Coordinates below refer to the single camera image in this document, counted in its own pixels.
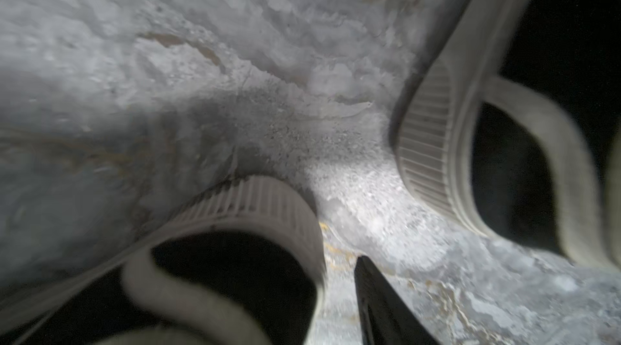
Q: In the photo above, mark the black white sneaker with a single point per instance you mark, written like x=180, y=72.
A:
x=242, y=263
x=514, y=131

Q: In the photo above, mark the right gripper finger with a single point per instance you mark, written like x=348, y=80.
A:
x=384, y=317

